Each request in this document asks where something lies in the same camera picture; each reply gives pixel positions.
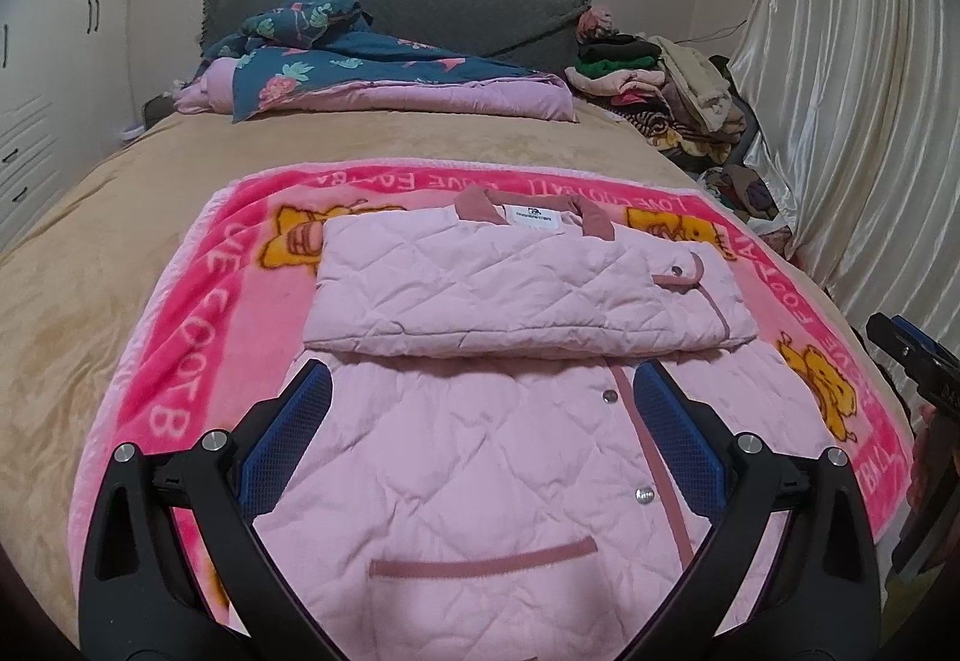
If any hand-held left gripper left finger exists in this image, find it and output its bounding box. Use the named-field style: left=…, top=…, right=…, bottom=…
left=77, top=359, right=335, bottom=661

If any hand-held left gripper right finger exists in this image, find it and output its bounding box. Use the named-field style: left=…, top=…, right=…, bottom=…
left=634, top=361, right=882, bottom=661

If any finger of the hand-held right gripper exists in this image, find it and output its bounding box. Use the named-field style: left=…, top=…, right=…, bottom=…
left=866, top=312, right=960, bottom=411

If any pink quilted jacket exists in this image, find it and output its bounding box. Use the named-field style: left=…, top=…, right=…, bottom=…
left=225, top=194, right=863, bottom=661

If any small heap of dark clothes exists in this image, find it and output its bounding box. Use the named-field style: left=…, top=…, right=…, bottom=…
left=701, top=162, right=790, bottom=236

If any pile of folded clothes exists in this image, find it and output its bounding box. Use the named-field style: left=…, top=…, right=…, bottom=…
left=564, top=7, right=751, bottom=156

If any person's right hand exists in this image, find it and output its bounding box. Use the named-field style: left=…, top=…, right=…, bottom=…
left=909, top=402, right=947, bottom=506

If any pink printed blanket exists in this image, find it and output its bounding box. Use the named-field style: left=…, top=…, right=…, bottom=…
left=66, top=162, right=920, bottom=639

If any cream satin curtain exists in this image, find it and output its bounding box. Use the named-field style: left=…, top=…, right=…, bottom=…
left=724, top=0, right=960, bottom=362

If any bed with beige cover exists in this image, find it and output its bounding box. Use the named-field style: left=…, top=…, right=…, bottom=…
left=0, top=98, right=916, bottom=661

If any navy floral pink quilt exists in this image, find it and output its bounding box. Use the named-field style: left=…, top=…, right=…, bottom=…
left=171, top=27, right=580, bottom=124

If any navy floral pillow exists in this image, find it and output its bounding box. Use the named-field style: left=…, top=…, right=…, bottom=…
left=214, top=0, right=374, bottom=58

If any white wardrobe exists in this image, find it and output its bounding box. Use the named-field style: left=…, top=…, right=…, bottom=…
left=0, top=0, right=143, bottom=257

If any grey headboard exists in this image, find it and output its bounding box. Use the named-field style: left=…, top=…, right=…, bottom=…
left=201, top=0, right=593, bottom=70

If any thin wall cable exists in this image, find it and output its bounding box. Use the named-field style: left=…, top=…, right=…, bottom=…
left=679, top=16, right=751, bottom=44

